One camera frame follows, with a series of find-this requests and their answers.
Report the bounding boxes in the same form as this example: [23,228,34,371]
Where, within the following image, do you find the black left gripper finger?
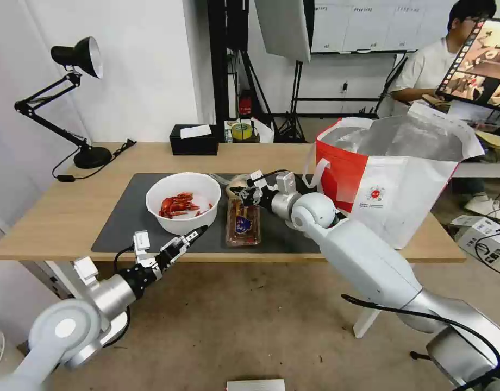
[158,224,209,258]
[161,239,197,270]

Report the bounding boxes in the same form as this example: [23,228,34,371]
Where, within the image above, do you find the white and red takeout bag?
[303,102,486,250]

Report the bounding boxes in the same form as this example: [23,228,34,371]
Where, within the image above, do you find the white round bowl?
[145,172,222,236]

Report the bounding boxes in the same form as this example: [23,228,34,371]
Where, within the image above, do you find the clear plastic food package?
[225,197,264,249]

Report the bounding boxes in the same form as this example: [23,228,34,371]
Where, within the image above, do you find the red crayfish shells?
[159,192,215,219]

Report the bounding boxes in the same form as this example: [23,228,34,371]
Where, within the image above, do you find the dark grey table mat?
[90,172,329,254]

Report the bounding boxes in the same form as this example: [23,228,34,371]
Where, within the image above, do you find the yellow tape roll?
[231,122,254,142]

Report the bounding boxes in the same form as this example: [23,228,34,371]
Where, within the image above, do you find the black tissue box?
[170,124,220,156]

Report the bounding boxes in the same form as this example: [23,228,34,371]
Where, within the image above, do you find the white table leg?
[20,260,114,304]
[352,306,382,339]

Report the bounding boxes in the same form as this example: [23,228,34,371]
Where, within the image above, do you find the black tripod stand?
[270,60,317,143]

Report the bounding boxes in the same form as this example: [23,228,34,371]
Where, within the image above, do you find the black desk lamp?
[14,36,113,170]

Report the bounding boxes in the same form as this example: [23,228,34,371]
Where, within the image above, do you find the white robot front shell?
[226,379,286,391]

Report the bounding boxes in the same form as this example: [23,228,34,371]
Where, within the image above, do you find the white softbox light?
[254,0,313,63]

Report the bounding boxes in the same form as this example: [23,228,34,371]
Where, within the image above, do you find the white whiteboard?
[310,0,459,55]

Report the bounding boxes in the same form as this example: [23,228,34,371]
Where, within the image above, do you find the person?
[390,0,500,223]

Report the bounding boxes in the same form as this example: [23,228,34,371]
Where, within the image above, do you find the printed cardboard box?
[448,215,500,280]

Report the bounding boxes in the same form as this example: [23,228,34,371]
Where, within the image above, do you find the black framed monitor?
[434,16,500,111]

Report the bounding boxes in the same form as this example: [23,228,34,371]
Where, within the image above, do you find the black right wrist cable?
[258,169,292,181]

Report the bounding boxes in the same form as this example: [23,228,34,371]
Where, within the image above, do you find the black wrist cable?
[112,243,138,282]
[258,169,292,181]

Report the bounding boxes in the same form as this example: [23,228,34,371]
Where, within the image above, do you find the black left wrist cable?
[112,243,138,282]

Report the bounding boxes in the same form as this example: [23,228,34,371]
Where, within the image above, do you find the black lamp cable with switch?
[52,139,137,183]

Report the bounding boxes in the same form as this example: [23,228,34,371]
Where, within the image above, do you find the black metal rack frame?
[207,0,252,143]

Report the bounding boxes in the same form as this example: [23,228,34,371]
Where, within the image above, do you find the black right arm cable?
[341,293,500,391]

